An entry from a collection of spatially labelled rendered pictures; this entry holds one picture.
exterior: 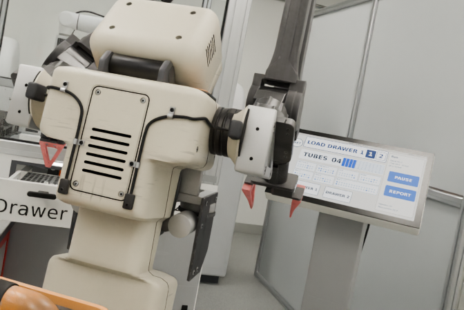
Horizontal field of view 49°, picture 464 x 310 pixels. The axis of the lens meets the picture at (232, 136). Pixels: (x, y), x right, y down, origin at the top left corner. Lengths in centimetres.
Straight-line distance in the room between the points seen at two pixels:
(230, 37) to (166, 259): 82
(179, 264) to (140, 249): 100
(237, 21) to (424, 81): 110
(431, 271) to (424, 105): 75
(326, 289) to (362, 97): 142
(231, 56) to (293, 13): 82
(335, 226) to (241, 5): 85
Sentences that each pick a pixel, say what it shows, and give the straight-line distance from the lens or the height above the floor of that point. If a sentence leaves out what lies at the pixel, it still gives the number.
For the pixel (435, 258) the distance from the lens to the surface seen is 239.
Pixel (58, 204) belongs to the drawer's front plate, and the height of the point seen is 88.
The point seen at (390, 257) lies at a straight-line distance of 264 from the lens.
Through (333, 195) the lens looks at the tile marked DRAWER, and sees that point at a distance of 178.
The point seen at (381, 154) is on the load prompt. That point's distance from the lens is 189.
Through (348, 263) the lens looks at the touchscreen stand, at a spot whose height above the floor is 77.
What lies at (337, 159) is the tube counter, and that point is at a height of 111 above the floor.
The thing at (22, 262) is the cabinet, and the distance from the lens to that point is 190.
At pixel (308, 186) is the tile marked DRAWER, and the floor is 101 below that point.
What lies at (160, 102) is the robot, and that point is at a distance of 82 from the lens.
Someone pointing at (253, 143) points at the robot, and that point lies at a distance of 84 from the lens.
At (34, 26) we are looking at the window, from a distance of 183.
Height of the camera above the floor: 121
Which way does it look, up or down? 3 degrees down
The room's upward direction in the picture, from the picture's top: 10 degrees clockwise
